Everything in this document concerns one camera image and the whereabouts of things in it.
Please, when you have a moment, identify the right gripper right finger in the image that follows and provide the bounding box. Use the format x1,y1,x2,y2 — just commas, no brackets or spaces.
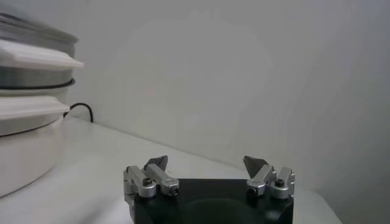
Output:
243,155,296,200

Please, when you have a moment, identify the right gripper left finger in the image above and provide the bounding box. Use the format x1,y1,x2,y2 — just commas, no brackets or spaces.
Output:
123,155,180,211

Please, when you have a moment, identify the stainless steel steamer basket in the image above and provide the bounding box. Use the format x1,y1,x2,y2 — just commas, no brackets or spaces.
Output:
0,12,85,89

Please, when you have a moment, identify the cream electric cooking pot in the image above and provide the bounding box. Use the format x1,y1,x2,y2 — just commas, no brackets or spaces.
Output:
0,79,76,198

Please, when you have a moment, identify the black pot power cord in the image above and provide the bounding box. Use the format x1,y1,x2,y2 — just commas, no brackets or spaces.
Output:
63,102,94,124

